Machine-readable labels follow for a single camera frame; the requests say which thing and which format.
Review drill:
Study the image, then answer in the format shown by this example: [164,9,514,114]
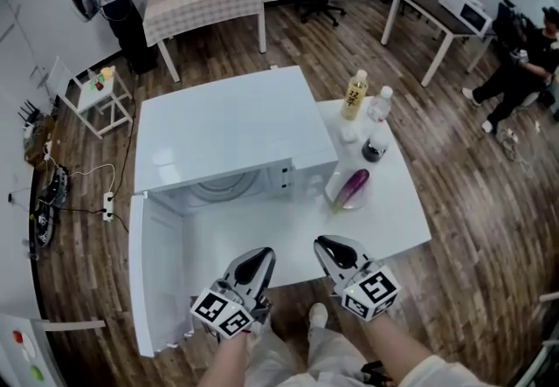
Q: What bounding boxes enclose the white square table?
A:
[181,96,433,290]

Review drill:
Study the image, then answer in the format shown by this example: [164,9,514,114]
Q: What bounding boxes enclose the white round dish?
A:
[19,332,37,363]

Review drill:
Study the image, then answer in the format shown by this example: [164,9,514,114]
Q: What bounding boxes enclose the black belt pouch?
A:
[360,361,394,387]

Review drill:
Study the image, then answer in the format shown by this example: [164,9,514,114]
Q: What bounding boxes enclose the dark top table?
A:
[380,0,497,87]

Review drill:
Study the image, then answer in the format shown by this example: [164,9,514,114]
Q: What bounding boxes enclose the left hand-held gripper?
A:
[190,246,277,341]

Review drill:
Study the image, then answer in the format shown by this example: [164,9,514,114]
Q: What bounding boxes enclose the clear water bottle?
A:
[365,86,394,124]

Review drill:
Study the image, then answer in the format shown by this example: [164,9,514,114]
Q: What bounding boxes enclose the person's right forearm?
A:
[361,313,497,387]

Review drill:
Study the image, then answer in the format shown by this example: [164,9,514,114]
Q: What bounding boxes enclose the checkered cloth table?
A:
[142,0,268,84]

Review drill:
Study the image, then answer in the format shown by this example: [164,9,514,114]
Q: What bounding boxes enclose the white round plate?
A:
[325,175,372,211]

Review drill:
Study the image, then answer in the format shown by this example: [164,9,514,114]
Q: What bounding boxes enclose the brown cardboard box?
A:
[24,116,58,166]

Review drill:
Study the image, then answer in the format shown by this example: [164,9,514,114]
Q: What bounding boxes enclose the person's white shoe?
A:
[307,302,328,329]

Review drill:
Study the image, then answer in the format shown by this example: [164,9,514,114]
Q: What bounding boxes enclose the pale wooden plank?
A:
[41,319,107,332]

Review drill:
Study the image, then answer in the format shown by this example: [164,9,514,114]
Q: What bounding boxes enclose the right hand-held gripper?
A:
[313,234,402,322]

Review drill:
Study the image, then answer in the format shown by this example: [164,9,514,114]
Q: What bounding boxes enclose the yellow drink bottle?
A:
[340,69,369,121]

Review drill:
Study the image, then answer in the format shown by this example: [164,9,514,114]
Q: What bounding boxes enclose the black cable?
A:
[56,61,141,233]

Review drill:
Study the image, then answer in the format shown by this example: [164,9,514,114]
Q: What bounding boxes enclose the spare gripper device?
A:
[45,164,71,207]
[34,201,56,249]

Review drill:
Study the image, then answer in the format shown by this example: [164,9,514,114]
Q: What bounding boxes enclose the black router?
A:
[17,100,43,128]

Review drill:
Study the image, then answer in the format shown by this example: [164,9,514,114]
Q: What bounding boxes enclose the dark liquid bottle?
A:
[361,121,391,163]

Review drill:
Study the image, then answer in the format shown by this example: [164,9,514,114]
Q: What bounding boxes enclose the white microwave black window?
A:
[438,0,493,38]

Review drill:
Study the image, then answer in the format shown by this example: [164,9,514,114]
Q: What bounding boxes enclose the person's beige trousers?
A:
[244,323,372,387]

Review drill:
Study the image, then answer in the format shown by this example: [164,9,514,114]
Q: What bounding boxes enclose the purple eggplant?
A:
[330,169,371,215]

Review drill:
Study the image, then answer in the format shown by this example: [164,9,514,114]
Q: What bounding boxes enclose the person's left forearm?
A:
[196,330,250,387]

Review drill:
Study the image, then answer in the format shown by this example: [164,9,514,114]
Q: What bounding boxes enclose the white side table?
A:
[45,55,135,140]

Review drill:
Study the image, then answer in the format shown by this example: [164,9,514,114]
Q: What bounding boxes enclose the white floor cable bundle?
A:
[497,121,542,163]

